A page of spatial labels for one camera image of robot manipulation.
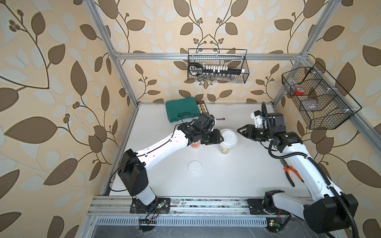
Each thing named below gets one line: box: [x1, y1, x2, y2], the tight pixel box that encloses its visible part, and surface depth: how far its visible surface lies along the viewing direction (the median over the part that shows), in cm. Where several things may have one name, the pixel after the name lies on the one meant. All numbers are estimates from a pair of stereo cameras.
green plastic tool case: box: [165, 96, 201, 123], surface depth 118 cm
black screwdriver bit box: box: [196, 100, 210, 115], surface depth 120 cm
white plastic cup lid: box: [219, 128, 239, 149], surface depth 81 cm
